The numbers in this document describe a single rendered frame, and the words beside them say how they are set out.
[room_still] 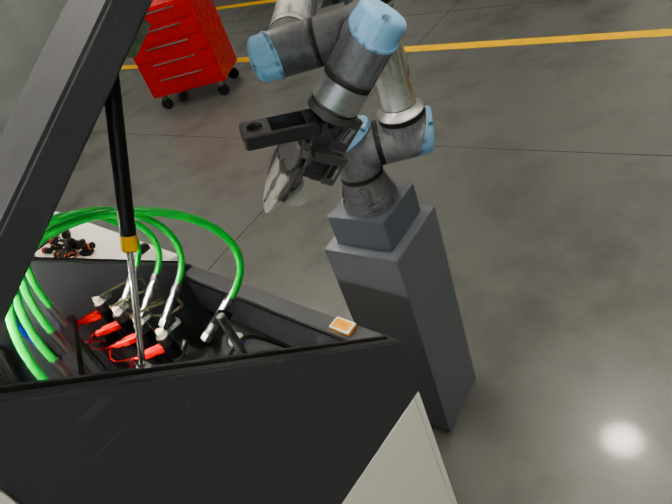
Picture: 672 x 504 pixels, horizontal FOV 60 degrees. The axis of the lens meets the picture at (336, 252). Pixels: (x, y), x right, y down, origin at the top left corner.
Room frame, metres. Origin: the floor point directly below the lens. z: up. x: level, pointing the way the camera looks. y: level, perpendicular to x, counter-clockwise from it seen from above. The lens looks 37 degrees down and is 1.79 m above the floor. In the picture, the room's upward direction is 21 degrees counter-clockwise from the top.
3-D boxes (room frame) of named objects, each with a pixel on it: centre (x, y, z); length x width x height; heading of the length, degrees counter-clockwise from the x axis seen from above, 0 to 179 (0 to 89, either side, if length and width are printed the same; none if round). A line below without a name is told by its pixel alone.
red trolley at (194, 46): (5.33, 0.60, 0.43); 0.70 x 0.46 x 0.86; 70
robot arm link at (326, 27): (0.90, -0.15, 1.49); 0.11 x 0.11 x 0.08; 76
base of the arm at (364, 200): (1.34, -0.14, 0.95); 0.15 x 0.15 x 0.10
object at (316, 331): (1.03, 0.18, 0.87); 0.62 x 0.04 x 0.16; 39
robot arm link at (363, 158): (1.34, -0.15, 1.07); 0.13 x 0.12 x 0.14; 76
